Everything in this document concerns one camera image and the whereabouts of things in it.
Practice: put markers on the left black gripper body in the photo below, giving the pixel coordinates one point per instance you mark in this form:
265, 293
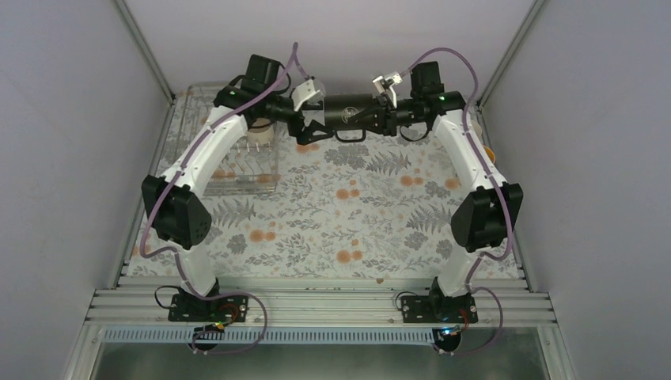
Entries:
293, 127

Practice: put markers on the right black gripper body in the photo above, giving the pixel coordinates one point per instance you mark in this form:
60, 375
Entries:
390, 121

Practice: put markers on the black mug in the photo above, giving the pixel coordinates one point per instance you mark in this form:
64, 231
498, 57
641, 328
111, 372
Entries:
347, 117

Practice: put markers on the yellow mug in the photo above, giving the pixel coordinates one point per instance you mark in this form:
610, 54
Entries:
490, 154

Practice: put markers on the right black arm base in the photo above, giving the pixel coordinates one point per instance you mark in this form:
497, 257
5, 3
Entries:
436, 308

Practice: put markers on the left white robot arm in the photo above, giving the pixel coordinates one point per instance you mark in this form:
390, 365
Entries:
177, 220

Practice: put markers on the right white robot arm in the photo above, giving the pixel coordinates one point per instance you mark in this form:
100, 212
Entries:
483, 224

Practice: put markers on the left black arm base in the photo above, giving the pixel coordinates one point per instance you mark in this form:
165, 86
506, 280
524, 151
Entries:
185, 307

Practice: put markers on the beige cream mug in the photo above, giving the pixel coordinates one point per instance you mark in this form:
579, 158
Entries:
261, 133

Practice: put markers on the floral table mat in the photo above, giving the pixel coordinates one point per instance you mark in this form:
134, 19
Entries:
376, 209

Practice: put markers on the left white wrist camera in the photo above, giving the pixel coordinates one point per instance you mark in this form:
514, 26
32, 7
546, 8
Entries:
310, 91

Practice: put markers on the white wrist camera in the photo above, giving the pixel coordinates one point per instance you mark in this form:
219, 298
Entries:
384, 84
310, 91

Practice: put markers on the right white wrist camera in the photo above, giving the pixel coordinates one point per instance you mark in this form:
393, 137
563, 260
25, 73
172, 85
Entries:
384, 84

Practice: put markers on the wire dish rack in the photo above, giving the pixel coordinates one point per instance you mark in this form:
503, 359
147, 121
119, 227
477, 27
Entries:
245, 170

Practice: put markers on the aluminium rail frame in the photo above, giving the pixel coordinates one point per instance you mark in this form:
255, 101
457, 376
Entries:
293, 310

